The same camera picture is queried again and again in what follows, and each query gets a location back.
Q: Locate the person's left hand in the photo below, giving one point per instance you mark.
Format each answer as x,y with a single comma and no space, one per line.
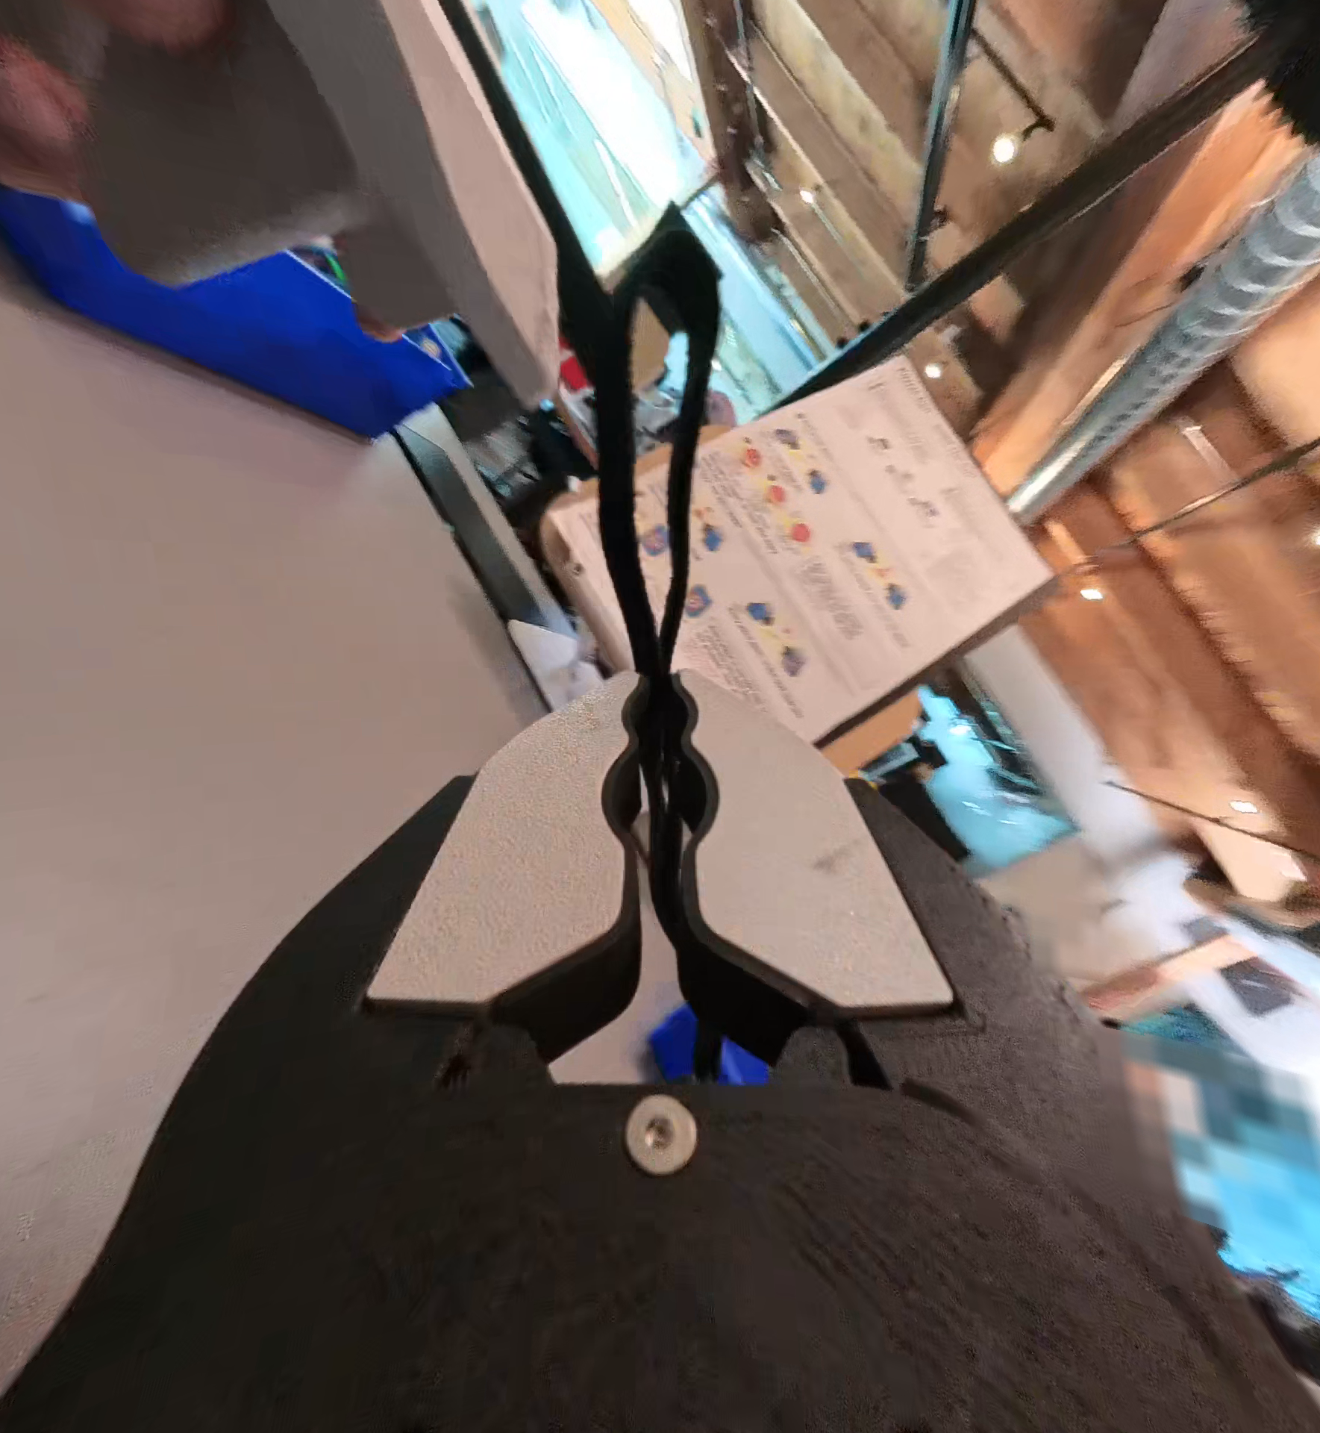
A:
11,112

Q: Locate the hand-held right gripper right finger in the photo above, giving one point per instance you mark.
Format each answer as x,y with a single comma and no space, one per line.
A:
805,895

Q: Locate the brown backing board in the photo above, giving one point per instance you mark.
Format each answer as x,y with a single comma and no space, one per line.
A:
878,732

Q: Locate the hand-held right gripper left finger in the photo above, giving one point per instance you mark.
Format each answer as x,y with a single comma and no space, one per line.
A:
514,883

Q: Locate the silver ventilation duct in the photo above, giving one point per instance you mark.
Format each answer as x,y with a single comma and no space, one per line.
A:
1231,291

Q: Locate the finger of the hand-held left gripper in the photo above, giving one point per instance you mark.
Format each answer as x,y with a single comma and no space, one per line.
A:
212,144
447,167

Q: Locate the blue plastic bin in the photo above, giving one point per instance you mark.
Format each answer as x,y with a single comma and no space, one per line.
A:
677,1040
280,346

